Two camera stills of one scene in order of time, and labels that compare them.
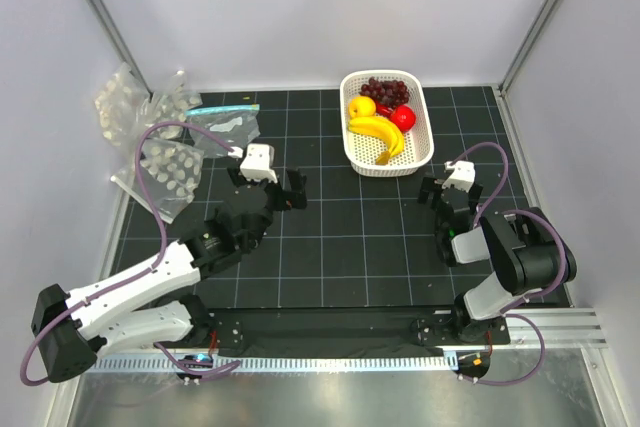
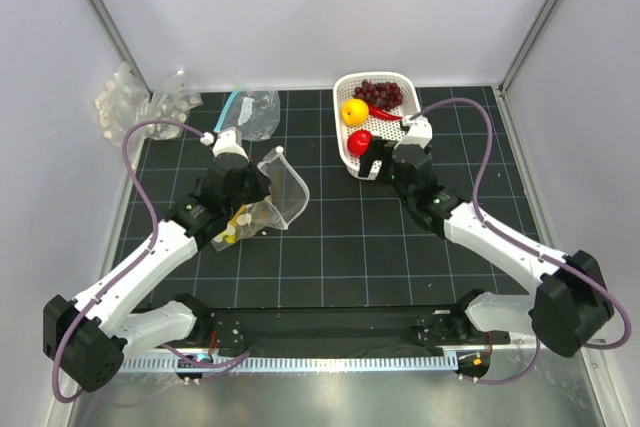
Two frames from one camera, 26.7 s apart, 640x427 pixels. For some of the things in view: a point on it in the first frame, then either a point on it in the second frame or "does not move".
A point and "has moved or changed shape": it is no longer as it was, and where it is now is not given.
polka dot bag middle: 170,104 does not move
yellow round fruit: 361,106 has moved or changed shape
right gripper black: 428,187 -> 380,148
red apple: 403,117 -> 359,142
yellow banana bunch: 383,128 has moved or changed shape
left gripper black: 296,182 -> 261,183
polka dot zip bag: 171,174 has moved or changed shape
